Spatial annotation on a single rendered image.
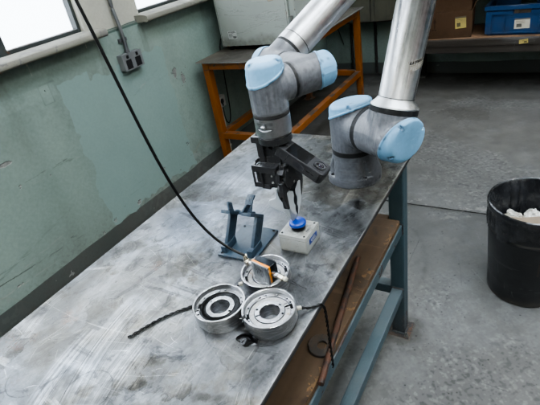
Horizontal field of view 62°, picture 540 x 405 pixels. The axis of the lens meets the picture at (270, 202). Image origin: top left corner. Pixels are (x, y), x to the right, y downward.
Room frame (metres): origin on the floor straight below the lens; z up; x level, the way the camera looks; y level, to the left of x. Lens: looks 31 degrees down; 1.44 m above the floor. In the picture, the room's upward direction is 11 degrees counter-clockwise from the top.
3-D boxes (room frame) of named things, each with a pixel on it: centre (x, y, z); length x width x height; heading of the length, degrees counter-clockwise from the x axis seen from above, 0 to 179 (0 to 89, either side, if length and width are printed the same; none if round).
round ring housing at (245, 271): (0.74, 0.04, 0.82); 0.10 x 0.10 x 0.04
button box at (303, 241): (0.87, -0.06, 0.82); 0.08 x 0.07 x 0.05; 145
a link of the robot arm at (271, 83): (0.87, -0.04, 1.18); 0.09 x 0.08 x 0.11; 117
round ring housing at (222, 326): (0.67, 0.14, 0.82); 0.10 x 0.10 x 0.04
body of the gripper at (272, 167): (0.88, -0.03, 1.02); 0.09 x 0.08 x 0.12; 55
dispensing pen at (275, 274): (0.71, 0.02, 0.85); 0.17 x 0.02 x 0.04; 43
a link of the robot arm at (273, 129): (0.87, -0.03, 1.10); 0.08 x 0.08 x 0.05
